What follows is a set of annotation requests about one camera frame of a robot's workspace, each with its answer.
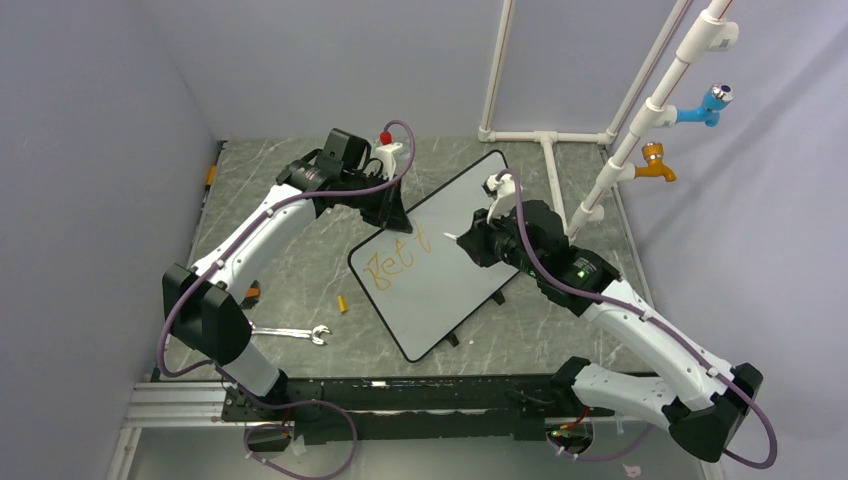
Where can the white pvc pipe frame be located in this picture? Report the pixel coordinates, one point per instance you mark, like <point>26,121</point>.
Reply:
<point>711,31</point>

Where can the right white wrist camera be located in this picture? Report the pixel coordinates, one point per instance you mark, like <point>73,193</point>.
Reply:
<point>501,188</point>

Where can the orange-tipped tool at edge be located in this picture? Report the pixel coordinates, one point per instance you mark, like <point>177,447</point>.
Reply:
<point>211,173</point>

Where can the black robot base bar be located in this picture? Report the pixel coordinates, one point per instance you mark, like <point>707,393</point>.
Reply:
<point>521,407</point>

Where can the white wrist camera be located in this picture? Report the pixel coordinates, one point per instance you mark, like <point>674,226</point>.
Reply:
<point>387,156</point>
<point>501,188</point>

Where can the black orange hex key set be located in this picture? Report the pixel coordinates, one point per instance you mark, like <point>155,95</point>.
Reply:
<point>252,296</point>

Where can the orange brass faucet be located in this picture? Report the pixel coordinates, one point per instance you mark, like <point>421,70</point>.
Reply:
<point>653,154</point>

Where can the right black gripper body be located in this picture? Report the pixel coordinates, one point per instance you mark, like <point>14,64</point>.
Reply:
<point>496,241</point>

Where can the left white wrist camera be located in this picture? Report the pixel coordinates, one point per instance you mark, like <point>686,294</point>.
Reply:
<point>387,156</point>

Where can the white whiteboard black frame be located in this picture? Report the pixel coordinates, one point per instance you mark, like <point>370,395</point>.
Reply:
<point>421,285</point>

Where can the yellow marker cap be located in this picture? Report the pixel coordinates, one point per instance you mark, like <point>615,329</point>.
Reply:
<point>342,304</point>

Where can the blue faucet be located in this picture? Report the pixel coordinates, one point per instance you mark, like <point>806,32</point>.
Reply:
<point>716,99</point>

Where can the silver open-end wrench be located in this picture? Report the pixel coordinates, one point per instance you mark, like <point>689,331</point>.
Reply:
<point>314,335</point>

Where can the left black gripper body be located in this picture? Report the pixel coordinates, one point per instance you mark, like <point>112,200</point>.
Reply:
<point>369,204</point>

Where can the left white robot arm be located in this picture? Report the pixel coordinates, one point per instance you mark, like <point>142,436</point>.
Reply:
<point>204,322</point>

